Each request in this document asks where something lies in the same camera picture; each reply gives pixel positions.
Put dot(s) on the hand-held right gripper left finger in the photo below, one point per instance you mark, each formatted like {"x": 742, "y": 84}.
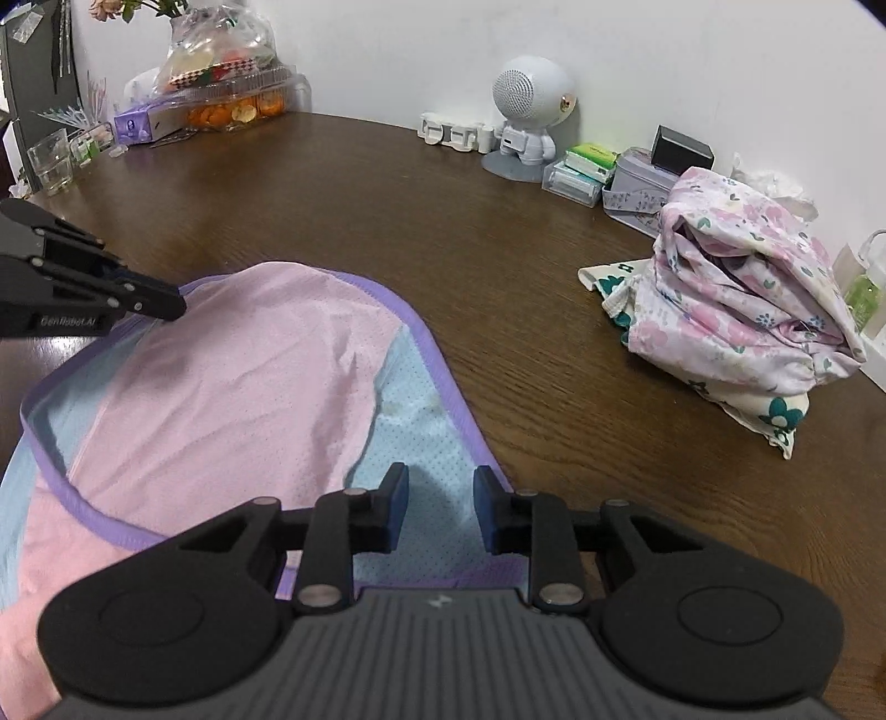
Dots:
{"x": 396, "y": 505}

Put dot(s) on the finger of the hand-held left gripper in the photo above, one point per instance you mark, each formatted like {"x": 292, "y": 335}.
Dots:
{"x": 156, "y": 301}
{"x": 62, "y": 239}

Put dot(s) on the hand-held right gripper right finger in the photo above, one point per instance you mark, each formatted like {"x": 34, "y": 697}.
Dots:
{"x": 484, "y": 512}

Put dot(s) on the pink and blue garment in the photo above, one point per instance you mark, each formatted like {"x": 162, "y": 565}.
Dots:
{"x": 228, "y": 388}

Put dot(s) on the pink floral clothes pile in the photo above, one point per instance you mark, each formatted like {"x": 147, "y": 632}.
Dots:
{"x": 747, "y": 291}

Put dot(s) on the clear drinking glass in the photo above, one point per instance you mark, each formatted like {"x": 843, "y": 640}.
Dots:
{"x": 52, "y": 163}

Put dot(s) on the small box of green packets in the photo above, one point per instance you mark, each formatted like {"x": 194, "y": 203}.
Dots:
{"x": 93, "y": 144}

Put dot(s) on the bundle of clear straws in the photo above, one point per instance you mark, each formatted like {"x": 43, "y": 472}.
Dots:
{"x": 76, "y": 111}

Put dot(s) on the purple tissue box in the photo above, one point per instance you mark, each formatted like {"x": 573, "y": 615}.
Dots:
{"x": 142, "y": 124}

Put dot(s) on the black standing panel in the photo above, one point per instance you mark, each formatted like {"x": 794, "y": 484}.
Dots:
{"x": 34, "y": 69}

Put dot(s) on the clear container of oranges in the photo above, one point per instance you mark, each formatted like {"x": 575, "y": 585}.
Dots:
{"x": 242, "y": 107}

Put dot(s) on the clear plastic snack bag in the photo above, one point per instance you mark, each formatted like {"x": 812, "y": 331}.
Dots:
{"x": 214, "y": 48}

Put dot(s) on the pink artificial flowers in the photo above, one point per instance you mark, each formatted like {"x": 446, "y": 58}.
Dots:
{"x": 138, "y": 7}

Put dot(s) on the clear plastic small box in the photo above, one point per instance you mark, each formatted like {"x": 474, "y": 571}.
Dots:
{"x": 571, "y": 185}

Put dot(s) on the white clip holder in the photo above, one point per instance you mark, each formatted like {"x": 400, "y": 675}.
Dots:
{"x": 453, "y": 131}

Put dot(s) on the grey tin box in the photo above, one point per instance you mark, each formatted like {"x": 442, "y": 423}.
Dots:
{"x": 637, "y": 190}

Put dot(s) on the green white small box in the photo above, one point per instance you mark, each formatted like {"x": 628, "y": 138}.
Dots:
{"x": 590, "y": 158}

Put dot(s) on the white robot speaker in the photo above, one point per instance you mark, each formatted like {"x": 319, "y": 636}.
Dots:
{"x": 529, "y": 104}

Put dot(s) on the black charger block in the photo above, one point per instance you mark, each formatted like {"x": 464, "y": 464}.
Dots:
{"x": 682, "y": 149}

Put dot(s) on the green bottle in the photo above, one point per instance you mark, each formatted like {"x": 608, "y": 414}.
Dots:
{"x": 865, "y": 301}

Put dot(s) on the white crumpled paper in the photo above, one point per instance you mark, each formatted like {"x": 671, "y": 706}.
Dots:
{"x": 772, "y": 183}

